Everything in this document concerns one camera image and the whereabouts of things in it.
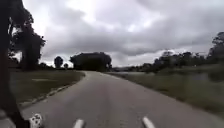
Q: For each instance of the dark clump of trees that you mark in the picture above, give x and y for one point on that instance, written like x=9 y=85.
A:
x=90 y=61

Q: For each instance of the grey asphalt road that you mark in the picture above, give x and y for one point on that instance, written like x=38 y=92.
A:
x=106 y=100

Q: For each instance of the small round tree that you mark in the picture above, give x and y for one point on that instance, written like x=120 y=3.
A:
x=58 y=62

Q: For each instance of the robot's own part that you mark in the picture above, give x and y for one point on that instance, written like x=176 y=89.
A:
x=148 y=122
x=78 y=123

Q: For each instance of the row of trees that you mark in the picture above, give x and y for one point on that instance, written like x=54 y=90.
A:
x=186 y=58

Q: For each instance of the grass verge with kerb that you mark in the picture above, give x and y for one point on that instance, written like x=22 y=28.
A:
x=40 y=83

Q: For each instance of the grass field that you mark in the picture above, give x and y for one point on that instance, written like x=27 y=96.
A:
x=186 y=85

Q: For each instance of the tall dark tree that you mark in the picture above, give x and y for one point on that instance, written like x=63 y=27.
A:
x=28 y=43

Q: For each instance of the person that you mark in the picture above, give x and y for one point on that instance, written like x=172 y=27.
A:
x=6 y=66

